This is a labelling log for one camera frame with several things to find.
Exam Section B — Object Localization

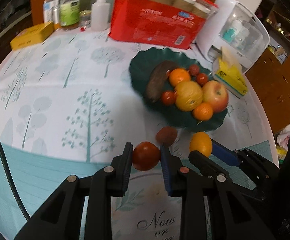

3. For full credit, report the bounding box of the red paper cup package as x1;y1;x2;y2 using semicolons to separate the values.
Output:
109;0;218;49

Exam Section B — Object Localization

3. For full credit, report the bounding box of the small orange mandarin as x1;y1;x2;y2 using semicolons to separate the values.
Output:
192;102;213;121

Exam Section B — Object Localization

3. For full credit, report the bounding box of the dark red plum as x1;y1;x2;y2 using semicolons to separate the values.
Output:
188;64;200;76

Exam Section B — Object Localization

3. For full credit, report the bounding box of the tree pattern tablecloth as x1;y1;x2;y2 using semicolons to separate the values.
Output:
0;30;278;239

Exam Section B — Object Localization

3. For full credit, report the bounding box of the green label clear bottle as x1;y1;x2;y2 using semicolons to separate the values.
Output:
60;0;80;30

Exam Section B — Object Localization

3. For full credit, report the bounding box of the dark red lychee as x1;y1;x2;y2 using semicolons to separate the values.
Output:
155;126;178;147

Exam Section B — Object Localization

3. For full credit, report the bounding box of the small red cherry tomato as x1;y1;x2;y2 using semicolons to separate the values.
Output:
161;90;176;106

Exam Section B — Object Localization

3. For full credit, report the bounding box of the small glass jar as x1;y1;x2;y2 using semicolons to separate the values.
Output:
79;10;91;29

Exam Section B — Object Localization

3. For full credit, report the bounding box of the black cable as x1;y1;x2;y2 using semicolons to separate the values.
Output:
0;121;31;222

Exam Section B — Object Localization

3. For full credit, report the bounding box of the round white placemat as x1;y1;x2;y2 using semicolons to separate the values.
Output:
81;169;213;240

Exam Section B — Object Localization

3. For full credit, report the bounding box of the yellow tissue pack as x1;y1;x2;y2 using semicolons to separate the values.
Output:
212;47;248;98

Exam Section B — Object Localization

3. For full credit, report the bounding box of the overripe dark banana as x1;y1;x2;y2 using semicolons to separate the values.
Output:
145;60;178;103

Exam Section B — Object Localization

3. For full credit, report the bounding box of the white squeeze bottle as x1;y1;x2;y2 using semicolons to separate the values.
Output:
91;0;110;31

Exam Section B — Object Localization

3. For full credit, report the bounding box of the yellow lemon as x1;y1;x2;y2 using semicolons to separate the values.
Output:
174;81;203;112

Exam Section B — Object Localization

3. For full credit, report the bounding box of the yellow cardboard box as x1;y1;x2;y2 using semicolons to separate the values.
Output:
10;22;54;50

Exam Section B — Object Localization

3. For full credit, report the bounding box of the large orange mandarin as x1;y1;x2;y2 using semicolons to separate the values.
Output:
168;68;191;87

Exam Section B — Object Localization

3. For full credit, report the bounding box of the small yellow orange kumquat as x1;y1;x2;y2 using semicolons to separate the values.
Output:
189;132;213;157

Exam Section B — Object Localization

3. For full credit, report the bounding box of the red yellow apple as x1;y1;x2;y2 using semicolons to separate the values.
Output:
202;80;229;113

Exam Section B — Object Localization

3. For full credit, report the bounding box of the white cosmetics storage box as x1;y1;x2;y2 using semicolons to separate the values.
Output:
195;0;270;73

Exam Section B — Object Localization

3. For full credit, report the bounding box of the white blue medicine box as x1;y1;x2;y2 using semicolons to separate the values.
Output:
43;0;60;24

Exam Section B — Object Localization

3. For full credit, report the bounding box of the dark green scalloped plate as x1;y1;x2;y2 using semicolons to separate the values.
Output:
128;47;229;133

